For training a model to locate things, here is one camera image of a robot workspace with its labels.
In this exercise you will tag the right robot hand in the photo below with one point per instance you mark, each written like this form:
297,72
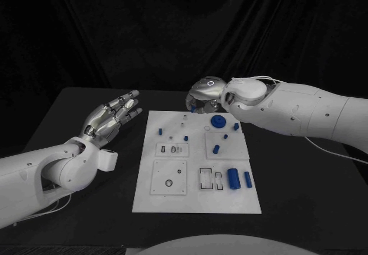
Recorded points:
205,93

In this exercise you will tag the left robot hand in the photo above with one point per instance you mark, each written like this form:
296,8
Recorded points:
109,117

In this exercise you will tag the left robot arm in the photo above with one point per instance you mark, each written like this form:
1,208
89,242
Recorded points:
34,175

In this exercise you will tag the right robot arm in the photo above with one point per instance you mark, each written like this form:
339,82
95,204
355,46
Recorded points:
293,107

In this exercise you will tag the white task board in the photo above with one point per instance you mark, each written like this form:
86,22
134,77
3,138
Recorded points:
196,165

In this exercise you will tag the blue gear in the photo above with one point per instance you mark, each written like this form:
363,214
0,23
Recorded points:
218,121

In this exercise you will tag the thick long blue cylinder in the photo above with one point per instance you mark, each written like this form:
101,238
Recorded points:
234,179

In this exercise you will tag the thin long blue cylinder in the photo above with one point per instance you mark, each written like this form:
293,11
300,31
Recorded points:
248,179

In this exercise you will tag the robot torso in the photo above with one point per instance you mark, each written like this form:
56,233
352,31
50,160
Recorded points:
226,246

